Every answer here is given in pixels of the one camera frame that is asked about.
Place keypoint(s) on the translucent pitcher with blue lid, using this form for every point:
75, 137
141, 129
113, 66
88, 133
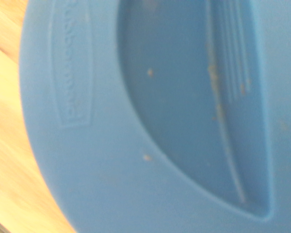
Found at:
140, 136

